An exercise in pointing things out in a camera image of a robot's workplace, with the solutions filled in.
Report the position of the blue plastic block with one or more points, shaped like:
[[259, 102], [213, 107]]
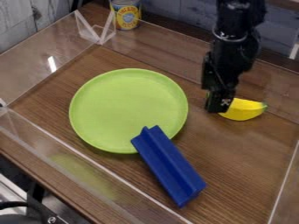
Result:
[[173, 171]]

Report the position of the clear acrylic enclosure wall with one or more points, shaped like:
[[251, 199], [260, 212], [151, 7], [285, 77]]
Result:
[[245, 159]]

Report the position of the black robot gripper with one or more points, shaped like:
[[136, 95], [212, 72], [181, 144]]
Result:
[[228, 59]]

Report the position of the black metal table bracket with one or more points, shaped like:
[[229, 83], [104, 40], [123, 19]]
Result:
[[37, 210]]

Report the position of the green round plate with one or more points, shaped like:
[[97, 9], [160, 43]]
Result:
[[121, 101]]

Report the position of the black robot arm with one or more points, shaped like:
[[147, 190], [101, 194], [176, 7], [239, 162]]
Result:
[[239, 16]]

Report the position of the yellow toy banana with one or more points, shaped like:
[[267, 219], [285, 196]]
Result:
[[244, 109]]

